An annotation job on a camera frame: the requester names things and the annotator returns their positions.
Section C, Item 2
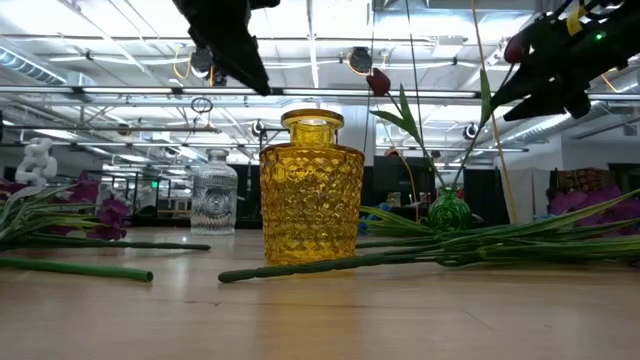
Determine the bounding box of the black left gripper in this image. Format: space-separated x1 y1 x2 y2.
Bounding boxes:
172 0 281 96

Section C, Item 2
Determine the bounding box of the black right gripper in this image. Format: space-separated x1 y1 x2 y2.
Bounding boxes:
492 4 640 122

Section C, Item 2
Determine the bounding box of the red artificial tulip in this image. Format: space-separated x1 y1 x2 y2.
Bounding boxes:
449 29 532 191
366 67 449 190
0 256 154 283

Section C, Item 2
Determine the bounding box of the green grass sprig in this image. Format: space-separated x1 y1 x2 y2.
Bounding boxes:
434 188 640 251

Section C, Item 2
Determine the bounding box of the clear glass vase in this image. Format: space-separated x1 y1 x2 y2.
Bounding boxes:
189 148 239 236

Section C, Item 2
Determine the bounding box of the green glass vase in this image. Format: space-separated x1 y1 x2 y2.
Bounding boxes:
427 187 474 234

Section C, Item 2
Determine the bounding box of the yellow glass vase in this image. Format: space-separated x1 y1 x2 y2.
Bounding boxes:
258 108 366 266

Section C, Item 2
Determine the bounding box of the patterned red tapestry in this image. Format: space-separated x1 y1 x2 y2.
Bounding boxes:
549 168 619 201

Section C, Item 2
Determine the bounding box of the white partition panel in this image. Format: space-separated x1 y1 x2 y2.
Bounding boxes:
499 167 551 221

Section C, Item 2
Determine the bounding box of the black partition panel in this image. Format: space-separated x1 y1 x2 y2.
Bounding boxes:
235 164 261 221
462 167 511 226
364 156 436 221

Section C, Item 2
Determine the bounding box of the black ceiling cord reel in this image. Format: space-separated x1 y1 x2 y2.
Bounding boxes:
347 46 374 75
189 45 227 87

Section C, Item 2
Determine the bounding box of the black hanging cable loop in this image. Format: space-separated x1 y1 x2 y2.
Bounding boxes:
189 96 215 115

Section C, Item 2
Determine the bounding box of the yellow cable tag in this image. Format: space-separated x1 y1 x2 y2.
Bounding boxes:
566 4 586 36

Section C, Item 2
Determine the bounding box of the yellow hanging cable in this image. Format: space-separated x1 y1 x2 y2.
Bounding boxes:
469 0 520 226

